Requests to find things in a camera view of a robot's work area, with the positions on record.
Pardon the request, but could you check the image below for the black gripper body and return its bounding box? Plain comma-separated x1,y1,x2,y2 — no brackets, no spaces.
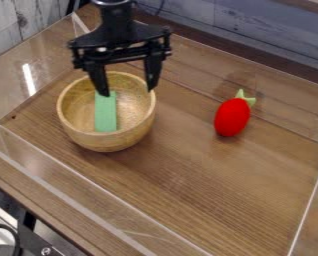
68,1,171,70

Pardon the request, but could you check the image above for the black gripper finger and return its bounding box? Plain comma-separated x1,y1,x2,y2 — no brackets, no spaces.
85,62,109,97
144,51,163,90

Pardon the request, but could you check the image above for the long green block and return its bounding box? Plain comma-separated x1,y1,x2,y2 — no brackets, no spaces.
94,91,117,132

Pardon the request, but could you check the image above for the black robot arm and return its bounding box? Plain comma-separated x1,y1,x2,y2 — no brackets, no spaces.
68,0,172,96

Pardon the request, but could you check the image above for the brown wooden bowl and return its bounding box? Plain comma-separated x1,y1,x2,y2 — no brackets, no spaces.
56,71,156,152

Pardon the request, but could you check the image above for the red toy strawberry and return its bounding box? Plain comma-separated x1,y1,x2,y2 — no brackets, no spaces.
213,89,256,137

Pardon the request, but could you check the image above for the clear acrylic corner bracket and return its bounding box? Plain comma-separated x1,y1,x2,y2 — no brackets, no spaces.
70,13,89,37

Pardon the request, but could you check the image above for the clear acrylic tray wall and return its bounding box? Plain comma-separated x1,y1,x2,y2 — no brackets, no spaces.
0,125,211,256

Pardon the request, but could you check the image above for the black cable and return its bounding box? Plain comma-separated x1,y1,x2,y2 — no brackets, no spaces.
0,223,22,256

